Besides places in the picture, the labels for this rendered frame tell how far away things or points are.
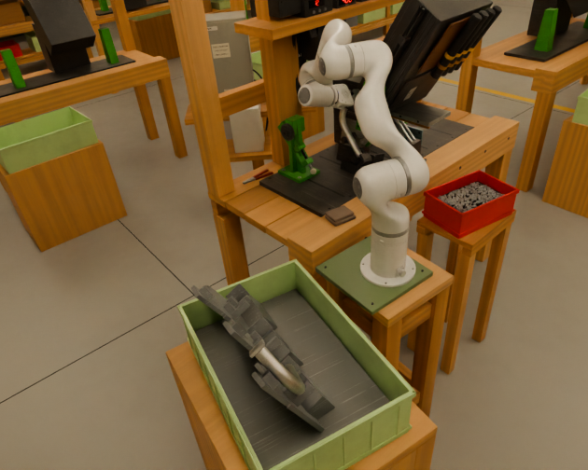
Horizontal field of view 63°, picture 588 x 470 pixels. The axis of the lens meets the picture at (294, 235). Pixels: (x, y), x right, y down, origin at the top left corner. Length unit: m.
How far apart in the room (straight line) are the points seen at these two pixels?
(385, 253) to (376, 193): 0.25
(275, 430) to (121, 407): 1.38
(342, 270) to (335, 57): 0.71
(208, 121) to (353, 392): 1.20
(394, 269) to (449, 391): 0.99
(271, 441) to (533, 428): 1.43
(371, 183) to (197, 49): 0.88
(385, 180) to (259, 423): 0.75
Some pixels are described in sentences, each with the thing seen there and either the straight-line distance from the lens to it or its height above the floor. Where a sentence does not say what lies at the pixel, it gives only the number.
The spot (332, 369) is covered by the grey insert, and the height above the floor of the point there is 0.85.
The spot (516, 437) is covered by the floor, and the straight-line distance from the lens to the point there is 2.41.
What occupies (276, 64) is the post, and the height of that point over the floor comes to 1.36.
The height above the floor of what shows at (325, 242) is 0.90.
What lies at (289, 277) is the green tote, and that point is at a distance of 1.62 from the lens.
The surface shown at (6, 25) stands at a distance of 8.47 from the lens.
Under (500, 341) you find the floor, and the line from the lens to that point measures 2.74.
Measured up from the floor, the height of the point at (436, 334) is 0.58.
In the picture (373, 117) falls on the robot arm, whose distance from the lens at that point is 1.47.
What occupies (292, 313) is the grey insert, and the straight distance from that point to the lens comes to 1.57.
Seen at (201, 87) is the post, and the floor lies 1.38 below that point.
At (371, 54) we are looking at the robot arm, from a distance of 1.55.
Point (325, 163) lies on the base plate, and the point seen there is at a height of 0.90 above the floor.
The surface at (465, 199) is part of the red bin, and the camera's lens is 2.09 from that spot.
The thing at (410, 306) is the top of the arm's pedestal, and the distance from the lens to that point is 1.61.
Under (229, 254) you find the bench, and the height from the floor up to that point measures 0.56.
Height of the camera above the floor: 1.97
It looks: 36 degrees down
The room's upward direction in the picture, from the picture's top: 5 degrees counter-clockwise
